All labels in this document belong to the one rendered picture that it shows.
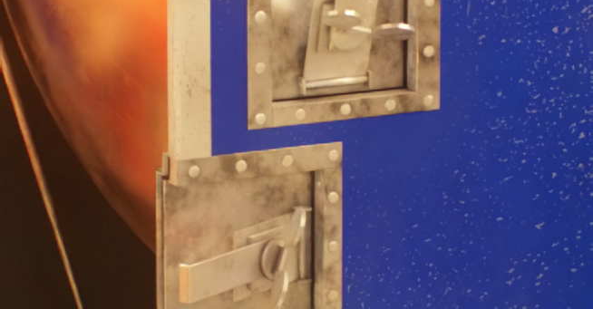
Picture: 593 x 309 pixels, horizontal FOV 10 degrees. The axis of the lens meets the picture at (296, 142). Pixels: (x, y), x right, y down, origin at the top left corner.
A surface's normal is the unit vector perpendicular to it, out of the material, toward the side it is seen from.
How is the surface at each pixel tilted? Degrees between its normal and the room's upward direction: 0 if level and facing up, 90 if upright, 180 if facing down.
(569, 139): 90
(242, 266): 90
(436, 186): 90
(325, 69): 106
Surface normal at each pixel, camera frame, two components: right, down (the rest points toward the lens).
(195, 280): 0.81, 0.13
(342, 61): 0.43, 0.46
